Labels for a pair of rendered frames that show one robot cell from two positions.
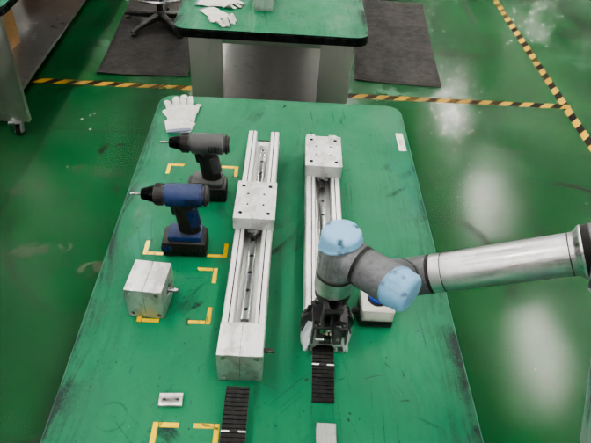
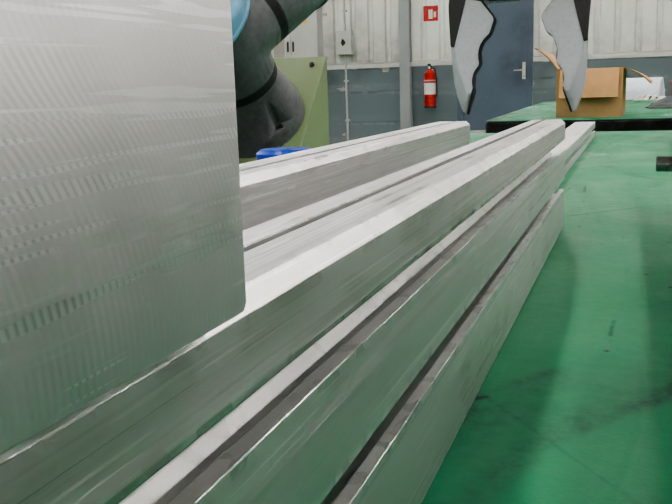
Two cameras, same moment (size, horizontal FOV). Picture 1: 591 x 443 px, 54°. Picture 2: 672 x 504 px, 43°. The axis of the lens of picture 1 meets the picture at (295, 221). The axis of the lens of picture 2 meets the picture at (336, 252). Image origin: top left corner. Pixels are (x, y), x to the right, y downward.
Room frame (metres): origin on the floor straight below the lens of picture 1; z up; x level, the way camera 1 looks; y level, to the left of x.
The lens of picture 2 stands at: (1.49, 0.03, 0.89)
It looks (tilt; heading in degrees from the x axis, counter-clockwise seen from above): 11 degrees down; 201
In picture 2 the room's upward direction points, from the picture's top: 2 degrees counter-clockwise
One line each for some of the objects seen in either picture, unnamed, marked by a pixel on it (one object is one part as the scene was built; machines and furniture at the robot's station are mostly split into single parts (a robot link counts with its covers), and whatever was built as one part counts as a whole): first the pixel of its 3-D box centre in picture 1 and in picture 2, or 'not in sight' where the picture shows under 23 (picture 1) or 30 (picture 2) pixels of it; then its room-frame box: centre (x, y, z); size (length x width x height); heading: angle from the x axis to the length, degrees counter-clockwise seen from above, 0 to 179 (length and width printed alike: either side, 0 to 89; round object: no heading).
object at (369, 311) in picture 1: (372, 306); not in sight; (0.95, -0.21, 0.81); 0.10 x 0.08 x 0.06; 92
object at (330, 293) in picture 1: (335, 280); not in sight; (0.76, -0.09, 1.10); 0.08 x 0.08 x 0.05
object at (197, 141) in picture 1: (196, 165); not in sight; (1.37, 0.30, 0.89); 0.20 x 0.08 x 0.22; 94
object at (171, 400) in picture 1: (171, 399); not in sight; (0.67, 0.24, 0.78); 0.05 x 0.03 x 0.01; 95
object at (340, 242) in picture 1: (340, 252); not in sight; (0.76, -0.09, 1.18); 0.09 x 0.08 x 0.11; 54
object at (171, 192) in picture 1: (172, 217); not in sight; (1.14, 0.32, 0.89); 0.20 x 0.08 x 0.22; 93
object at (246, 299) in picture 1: (255, 221); not in sight; (1.22, 0.11, 0.82); 0.80 x 0.10 x 0.09; 2
